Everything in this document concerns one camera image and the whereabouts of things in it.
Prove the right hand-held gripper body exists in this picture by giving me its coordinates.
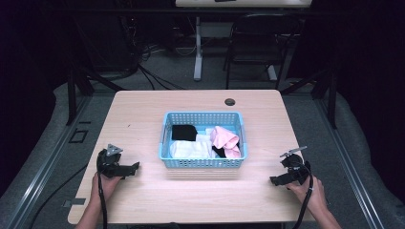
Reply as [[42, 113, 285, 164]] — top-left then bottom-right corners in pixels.
[[279, 145, 312, 186]]

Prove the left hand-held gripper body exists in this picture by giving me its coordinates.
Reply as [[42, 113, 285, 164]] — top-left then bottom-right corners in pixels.
[[96, 143, 129, 179]]

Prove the white sock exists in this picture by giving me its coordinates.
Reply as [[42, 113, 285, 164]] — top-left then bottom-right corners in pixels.
[[169, 128, 218, 159]]

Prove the black sock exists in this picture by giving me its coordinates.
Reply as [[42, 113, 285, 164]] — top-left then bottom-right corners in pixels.
[[211, 142, 241, 159], [171, 124, 199, 142]]

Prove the pink sock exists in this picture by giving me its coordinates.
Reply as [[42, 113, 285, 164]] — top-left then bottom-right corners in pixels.
[[209, 125, 242, 159]]

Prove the blue plastic basket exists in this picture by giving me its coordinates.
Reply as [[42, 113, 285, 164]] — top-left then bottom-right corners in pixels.
[[158, 111, 248, 170]]

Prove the person's left hand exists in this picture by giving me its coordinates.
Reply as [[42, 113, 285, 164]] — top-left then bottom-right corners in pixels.
[[91, 173, 123, 202]]

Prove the person's right hand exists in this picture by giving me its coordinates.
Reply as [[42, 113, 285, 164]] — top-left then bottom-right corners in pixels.
[[286, 176, 328, 214]]

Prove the black metal stand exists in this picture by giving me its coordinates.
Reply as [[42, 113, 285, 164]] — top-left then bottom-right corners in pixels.
[[280, 63, 338, 130], [65, 18, 126, 126]]

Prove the black folding chair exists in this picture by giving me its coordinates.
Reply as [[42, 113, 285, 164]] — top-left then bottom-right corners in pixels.
[[223, 12, 304, 91]]

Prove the white desk with metal legs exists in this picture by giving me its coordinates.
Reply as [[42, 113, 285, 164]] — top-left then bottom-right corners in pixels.
[[175, 0, 313, 82]]

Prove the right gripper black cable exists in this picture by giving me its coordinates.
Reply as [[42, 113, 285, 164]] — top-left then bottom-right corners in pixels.
[[291, 165, 315, 229]]

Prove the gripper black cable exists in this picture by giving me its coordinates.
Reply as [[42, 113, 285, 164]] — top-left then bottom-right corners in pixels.
[[291, 165, 315, 229], [96, 173, 109, 229]]

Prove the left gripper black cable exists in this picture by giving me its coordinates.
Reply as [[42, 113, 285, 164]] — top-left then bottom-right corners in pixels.
[[96, 173, 109, 229]]

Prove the black floor cable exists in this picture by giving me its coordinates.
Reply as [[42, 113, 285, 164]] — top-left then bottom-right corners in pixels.
[[28, 163, 90, 229]]

